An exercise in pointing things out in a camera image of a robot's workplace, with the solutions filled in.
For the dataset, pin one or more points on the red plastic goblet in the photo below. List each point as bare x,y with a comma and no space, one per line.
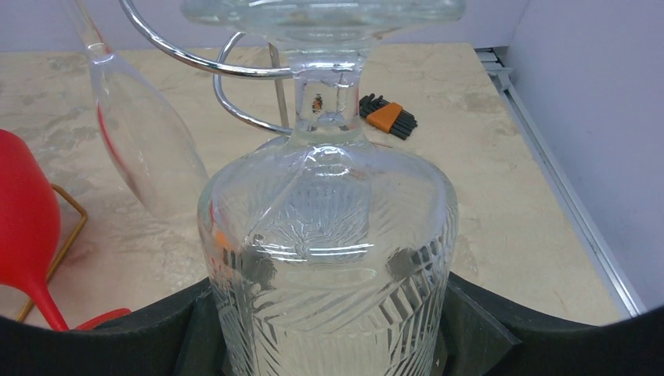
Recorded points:
30,227

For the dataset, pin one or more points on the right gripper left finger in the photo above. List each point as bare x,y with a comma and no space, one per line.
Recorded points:
178,335

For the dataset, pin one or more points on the clear champagne flute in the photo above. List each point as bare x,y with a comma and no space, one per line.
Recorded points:
146,139

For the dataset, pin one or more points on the aluminium rail frame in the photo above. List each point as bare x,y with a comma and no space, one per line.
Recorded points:
619,287

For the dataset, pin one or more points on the patterned clear goblet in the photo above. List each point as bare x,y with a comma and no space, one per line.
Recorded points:
328,255

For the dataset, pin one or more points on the chrome round glass rack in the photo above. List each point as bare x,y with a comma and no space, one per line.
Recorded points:
217,67

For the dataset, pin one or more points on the orange hex key set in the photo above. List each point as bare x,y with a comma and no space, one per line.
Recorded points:
388,117

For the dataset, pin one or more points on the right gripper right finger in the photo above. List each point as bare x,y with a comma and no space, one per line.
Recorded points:
483,333

